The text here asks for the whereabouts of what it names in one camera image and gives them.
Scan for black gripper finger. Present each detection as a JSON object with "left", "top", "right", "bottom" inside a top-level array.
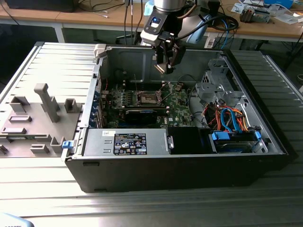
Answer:
[
  {"left": 165, "top": 44, "right": 187, "bottom": 75},
  {"left": 155, "top": 41, "right": 168, "bottom": 67}
]

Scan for grey parts rack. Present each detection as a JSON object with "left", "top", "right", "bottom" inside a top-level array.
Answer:
[{"left": 0, "top": 82, "right": 84, "bottom": 158}]

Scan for blue box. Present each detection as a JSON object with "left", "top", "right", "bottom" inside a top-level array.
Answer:
[{"left": 264, "top": 0, "right": 294, "bottom": 8}]

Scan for CPU socket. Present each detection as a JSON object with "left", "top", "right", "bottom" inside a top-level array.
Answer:
[{"left": 136, "top": 90, "right": 164, "bottom": 104}]

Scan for beige case latch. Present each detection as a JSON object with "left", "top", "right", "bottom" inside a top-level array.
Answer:
[{"left": 94, "top": 44, "right": 107, "bottom": 59}]

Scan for wooden desk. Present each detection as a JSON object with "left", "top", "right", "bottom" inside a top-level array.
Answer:
[{"left": 0, "top": 0, "right": 303, "bottom": 40}]

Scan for green motherboard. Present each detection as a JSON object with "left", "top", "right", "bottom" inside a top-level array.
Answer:
[{"left": 100, "top": 80, "right": 197, "bottom": 130}]

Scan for black camera cable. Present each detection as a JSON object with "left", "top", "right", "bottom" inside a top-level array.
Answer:
[{"left": 174, "top": 14, "right": 239, "bottom": 41}]

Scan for black monitor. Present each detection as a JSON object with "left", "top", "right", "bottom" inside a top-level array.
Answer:
[{"left": 4, "top": 0, "right": 76, "bottom": 13}]

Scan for grey metal drive cage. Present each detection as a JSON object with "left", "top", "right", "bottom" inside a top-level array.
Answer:
[{"left": 194, "top": 58, "right": 247, "bottom": 107}]

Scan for grey power supply unit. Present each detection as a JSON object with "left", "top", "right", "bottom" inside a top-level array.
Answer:
[{"left": 82, "top": 129, "right": 170, "bottom": 157}]

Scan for orange data cable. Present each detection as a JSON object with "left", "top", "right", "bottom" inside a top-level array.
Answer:
[{"left": 233, "top": 108, "right": 249, "bottom": 131}]

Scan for flat blue data cable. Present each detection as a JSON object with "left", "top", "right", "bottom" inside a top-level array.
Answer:
[{"left": 219, "top": 106, "right": 242, "bottom": 133}]

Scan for red yellow power wires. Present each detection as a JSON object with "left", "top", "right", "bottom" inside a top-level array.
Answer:
[{"left": 203, "top": 105, "right": 222, "bottom": 127}]

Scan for black PC case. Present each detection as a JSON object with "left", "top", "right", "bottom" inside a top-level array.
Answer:
[{"left": 61, "top": 43, "right": 294, "bottom": 193}]

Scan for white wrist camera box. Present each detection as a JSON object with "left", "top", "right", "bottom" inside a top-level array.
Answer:
[{"left": 140, "top": 30, "right": 166, "bottom": 48}]

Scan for silver green CPU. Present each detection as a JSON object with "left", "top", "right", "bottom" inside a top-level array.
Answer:
[{"left": 153, "top": 62, "right": 168, "bottom": 74}]

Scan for grey metal drive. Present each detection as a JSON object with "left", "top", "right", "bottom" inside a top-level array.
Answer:
[{"left": 253, "top": 8, "right": 272, "bottom": 24}]

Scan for hard disk in blue carrier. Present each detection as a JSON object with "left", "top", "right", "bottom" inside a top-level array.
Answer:
[{"left": 209, "top": 131, "right": 262, "bottom": 154}]

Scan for black graphics card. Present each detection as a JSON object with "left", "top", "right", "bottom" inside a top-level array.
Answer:
[{"left": 123, "top": 108, "right": 159, "bottom": 124}]

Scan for copper CPU cooler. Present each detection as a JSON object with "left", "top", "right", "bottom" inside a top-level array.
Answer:
[{"left": 240, "top": 6, "right": 256, "bottom": 24}]

